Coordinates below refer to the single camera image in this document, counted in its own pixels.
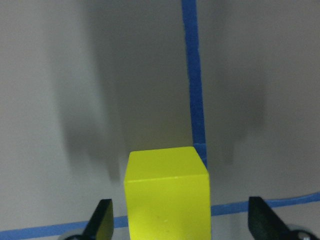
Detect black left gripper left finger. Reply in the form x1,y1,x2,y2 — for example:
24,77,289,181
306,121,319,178
83,199,114,240

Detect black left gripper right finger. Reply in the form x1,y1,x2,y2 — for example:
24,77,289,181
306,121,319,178
248,196,298,240

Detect yellow cube block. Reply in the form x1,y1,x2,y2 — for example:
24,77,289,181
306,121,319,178
124,146,212,240

